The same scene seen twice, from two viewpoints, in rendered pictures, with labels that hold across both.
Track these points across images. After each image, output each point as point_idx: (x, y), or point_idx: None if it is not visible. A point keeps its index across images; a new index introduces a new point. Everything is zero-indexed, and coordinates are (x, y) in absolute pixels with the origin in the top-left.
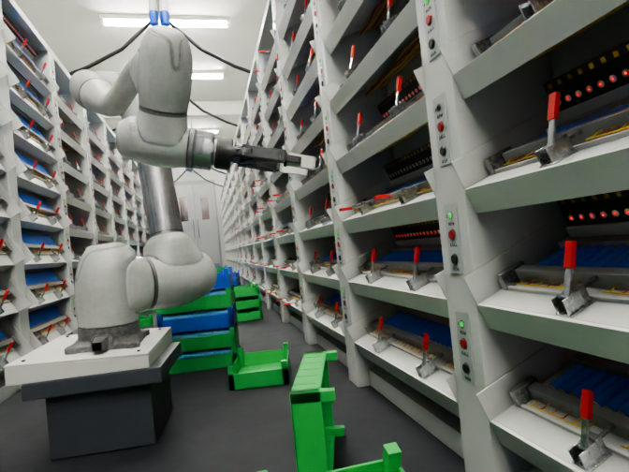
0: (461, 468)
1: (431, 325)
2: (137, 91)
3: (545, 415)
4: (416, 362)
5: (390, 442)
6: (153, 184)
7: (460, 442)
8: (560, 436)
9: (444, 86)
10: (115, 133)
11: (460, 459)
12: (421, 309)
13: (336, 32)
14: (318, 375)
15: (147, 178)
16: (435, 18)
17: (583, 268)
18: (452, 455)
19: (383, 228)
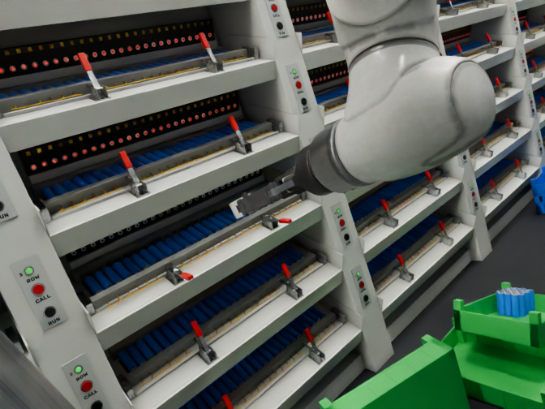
0: (362, 380)
1: (237, 365)
2: (432, 18)
3: (381, 289)
4: (294, 372)
5: None
6: (62, 401)
7: (345, 376)
8: (393, 286)
9: (318, 131)
10: (491, 85)
11: (350, 385)
12: (308, 307)
13: (23, 13)
14: (402, 361)
15: (17, 386)
16: (304, 86)
17: (370, 215)
18: (348, 390)
19: (229, 274)
